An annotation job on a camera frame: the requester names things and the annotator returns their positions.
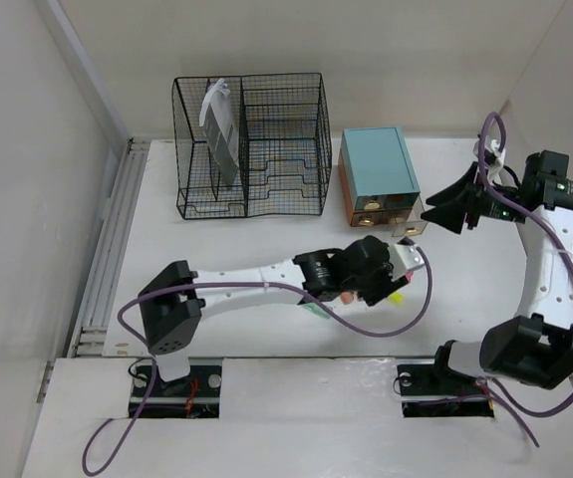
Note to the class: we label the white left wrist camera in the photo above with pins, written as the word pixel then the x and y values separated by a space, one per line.
pixel 405 257

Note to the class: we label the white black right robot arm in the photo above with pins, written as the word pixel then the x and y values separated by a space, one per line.
pixel 536 346

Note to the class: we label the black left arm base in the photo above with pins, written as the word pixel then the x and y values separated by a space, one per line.
pixel 196 396

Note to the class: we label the green highlighter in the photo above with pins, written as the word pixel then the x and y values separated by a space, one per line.
pixel 315 310

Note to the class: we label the orange highlighter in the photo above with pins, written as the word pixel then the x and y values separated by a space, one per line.
pixel 347 297

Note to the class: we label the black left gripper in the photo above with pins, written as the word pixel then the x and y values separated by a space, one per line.
pixel 386 285

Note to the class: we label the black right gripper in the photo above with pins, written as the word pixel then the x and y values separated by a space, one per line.
pixel 451 216

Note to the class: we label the aluminium rail left side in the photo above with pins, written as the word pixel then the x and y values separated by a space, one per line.
pixel 88 328

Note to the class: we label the teal orange drawer box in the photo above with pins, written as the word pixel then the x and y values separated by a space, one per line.
pixel 375 162

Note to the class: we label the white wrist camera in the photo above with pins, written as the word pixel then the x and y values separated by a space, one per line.
pixel 405 257
pixel 494 157

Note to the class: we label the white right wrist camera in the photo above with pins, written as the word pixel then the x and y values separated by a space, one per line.
pixel 494 157

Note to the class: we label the black wire mesh organizer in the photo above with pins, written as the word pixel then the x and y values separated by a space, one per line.
pixel 285 157

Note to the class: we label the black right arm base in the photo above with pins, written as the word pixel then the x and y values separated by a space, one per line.
pixel 433 390

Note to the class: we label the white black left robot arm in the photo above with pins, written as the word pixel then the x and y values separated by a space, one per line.
pixel 178 298

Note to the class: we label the yellow cap black highlighter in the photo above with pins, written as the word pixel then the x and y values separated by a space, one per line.
pixel 396 298

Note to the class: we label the clear plastic drawer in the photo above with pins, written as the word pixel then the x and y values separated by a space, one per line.
pixel 373 213
pixel 408 222

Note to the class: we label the grey paper swatch booklet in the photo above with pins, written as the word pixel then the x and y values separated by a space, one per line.
pixel 216 119

